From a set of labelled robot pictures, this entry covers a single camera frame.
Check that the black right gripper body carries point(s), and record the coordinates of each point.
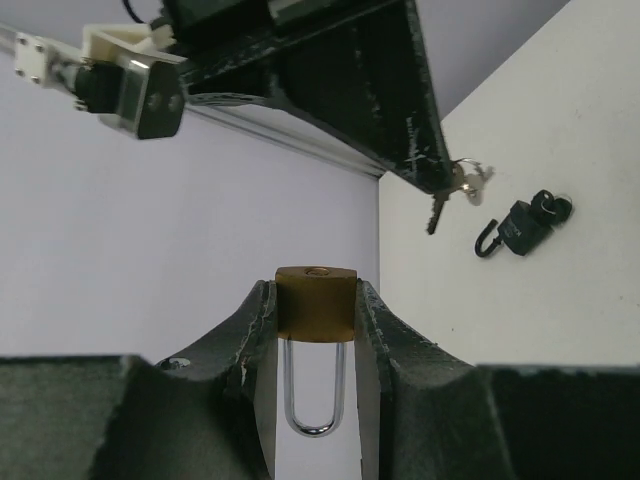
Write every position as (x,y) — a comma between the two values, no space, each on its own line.
(231,47)

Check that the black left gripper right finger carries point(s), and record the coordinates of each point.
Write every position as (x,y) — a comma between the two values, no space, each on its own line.
(425,414)

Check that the black Kaijing padlock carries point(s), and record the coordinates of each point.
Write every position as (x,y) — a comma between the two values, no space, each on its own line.
(521,231)

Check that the black-headed key bunch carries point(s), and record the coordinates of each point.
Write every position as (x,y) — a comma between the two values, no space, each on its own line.
(550,210)

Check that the aluminium frame post right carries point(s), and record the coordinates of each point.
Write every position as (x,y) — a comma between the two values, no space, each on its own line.
(334,153)

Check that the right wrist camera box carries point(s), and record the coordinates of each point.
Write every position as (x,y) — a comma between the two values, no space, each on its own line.
(123,74)

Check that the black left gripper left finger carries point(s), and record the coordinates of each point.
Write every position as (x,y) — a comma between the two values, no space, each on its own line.
(206,412)

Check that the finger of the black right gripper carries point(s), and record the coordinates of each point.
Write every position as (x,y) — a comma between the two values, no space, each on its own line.
(370,100)

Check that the small brass padlock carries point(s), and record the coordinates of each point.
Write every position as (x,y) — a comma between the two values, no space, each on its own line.
(316,304)

